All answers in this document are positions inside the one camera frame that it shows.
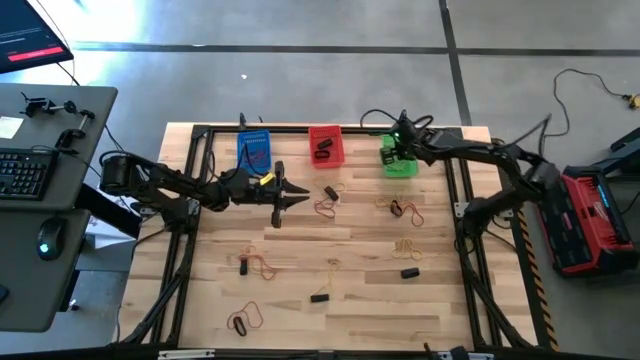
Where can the wide black rubber band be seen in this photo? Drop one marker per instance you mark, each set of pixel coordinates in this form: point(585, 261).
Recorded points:
point(331, 193)
point(396, 209)
point(243, 267)
point(317, 155)
point(240, 327)
point(410, 273)
point(325, 144)

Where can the red and black toolbox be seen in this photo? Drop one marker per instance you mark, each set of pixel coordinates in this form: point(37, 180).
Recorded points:
point(585, 230)

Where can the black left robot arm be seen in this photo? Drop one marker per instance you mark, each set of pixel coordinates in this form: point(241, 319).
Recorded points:
point(190, 187)

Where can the small black table clamp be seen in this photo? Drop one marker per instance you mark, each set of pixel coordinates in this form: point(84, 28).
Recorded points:
point(242, 121)

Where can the pale yellow sticky note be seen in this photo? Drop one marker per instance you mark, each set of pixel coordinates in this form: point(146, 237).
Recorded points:
point(10, 127)

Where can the white paper sheet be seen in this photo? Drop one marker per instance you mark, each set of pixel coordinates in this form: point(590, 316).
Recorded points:
point(107, 240)

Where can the green plastic basket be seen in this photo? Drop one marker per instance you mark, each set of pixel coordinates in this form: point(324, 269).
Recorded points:
point(405, 171)

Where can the blue plastic basket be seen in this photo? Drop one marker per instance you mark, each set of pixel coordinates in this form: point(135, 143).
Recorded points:
point(242, 140)

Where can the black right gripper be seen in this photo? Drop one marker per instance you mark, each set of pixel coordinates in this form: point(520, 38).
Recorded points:
point(407, 142)

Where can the red plastic basket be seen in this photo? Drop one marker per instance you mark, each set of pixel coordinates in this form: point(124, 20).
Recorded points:
point(335, 135)

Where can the black aluminium table frame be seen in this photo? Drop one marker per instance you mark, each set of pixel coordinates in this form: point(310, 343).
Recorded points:
point(290, 129)

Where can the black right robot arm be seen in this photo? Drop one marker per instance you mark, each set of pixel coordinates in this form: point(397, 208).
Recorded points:
point(480, 152)

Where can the black computer mouse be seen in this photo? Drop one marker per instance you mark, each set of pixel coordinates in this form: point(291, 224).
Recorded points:
point(50, 237)

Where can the small black clip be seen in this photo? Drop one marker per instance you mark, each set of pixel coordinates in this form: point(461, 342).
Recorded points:
point(320, 298)

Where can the yellow black hazard strip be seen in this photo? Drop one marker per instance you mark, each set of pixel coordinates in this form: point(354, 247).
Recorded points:
point(533, 272)

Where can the grey desk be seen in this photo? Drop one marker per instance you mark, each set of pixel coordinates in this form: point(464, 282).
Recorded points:
point(30, 290)

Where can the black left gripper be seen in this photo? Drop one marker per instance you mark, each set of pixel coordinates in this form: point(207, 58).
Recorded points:
point(255, 189)

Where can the black desk clamp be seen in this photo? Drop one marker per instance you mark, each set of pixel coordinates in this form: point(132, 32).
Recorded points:
point(36, 105)
point(70, 135)

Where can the black backlit keyboard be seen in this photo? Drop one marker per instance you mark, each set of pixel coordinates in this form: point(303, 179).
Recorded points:
point(25, 175)

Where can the grey metal bracket plate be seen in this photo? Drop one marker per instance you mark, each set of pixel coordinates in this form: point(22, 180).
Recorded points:
point(460, 209)
point(142, 210)

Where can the computer monitor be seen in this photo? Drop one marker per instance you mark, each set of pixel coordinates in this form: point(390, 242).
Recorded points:
point(25, 35)

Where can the black metal stand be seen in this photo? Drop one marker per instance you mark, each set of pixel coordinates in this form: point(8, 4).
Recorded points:
point(625, 145)

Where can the silver metal bracket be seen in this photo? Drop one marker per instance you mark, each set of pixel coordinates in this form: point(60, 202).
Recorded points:
point(185, 354)
point(480, 356)

